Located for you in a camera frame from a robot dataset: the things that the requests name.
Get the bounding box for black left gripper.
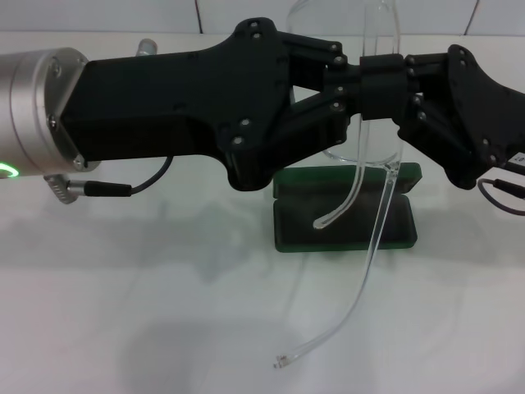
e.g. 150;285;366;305
59;18;293;192

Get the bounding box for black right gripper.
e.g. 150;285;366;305
392;44;525;190

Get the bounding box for clear white glasses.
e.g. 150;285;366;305
272;0;405;369

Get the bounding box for green glasses case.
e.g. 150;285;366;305
272;162;422;254

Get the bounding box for silver cylindrical connector plug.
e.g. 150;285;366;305
135;39;159;57

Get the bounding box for silver ribbed connector socket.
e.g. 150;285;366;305
43;174;80;205

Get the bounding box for grey left gripper cable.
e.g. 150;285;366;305
65;155;174;198

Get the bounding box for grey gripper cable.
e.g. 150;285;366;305
477;178;525;214
65;155;174;198

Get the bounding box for grey right gripper cable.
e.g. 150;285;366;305
477;178;525;214

